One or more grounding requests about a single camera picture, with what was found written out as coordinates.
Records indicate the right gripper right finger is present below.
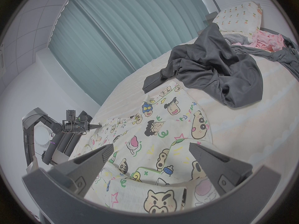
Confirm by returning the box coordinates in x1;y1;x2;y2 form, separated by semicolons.
189;142;253;196

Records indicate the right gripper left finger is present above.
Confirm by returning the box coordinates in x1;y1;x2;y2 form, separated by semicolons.
48;144;114;196

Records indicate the white printed pyjama top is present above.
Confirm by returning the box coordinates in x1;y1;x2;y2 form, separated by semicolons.
83;79;221;214

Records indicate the bed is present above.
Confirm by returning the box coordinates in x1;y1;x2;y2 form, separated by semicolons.
50;0;299;214

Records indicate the dark grey chest of drawers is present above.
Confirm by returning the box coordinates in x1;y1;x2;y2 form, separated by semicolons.
56;111;90;159

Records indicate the dark grey dressing table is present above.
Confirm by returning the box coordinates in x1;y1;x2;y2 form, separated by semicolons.
42;134;59;165

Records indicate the round white framed mirror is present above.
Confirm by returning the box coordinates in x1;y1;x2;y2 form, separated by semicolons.
35;125;53;147

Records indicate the blue-green curtain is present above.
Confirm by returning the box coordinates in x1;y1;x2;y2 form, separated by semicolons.
48;0;211;107

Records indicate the black garment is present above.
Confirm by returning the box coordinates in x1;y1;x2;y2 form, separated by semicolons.
142;22;264;108

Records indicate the dark grey garment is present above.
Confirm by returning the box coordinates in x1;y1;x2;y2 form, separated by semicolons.
231;37;299;82

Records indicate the light grey garment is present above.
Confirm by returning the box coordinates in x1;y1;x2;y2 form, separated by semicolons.
223;33;254;47

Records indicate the pink garment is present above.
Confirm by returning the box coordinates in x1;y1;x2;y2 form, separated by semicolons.
252;30;285;52

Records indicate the white printed pillow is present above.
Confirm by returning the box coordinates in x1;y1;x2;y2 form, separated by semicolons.
212;1;263;33

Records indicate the grey bedside table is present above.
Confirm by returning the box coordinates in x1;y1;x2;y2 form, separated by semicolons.
204;11;218;24

